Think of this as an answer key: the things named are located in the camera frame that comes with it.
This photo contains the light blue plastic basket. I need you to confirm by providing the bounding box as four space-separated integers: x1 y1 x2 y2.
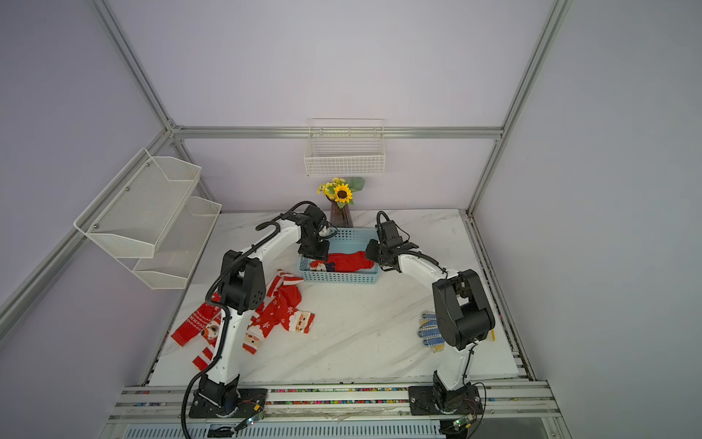
299 228 380 284

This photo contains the red snowman sock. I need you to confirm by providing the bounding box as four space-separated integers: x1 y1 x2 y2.
310 251 375 274

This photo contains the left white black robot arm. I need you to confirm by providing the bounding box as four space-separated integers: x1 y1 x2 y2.
186 201 329 417

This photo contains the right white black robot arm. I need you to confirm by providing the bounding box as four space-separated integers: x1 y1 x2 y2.
366 211 495 414

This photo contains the dark ribbed glass vase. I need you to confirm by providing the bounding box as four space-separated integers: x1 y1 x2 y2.
329 201 354 229

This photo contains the yellow artificial sunflower bouquet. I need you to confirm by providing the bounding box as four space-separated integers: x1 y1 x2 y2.
317 177 366 209

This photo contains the red snowflake santa sock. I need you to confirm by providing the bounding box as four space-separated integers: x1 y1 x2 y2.
242 285 302 354

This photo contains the lower white mesh shelf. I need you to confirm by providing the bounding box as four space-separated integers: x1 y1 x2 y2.
130 196 221 290

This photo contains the white mesh shelf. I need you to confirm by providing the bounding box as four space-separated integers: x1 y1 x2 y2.
74 149 201 259
130 196 221 290

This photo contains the red lettered sock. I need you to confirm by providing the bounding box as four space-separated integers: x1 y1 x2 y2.
170 303 220 347

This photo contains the red white striped sock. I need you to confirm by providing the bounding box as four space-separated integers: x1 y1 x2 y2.
248 270 303 326

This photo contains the upper white mesh shelf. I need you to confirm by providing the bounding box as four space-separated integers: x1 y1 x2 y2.
74 149 201 259

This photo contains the white wire wall basket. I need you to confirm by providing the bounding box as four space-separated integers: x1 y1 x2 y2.
303 118 386 177

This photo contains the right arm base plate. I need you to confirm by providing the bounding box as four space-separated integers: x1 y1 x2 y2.
408 385 484 415

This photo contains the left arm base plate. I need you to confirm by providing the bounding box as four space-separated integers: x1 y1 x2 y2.
188 388 269 419

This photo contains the aluminium rail front frame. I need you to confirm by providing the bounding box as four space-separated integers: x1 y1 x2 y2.
108 379 563 424

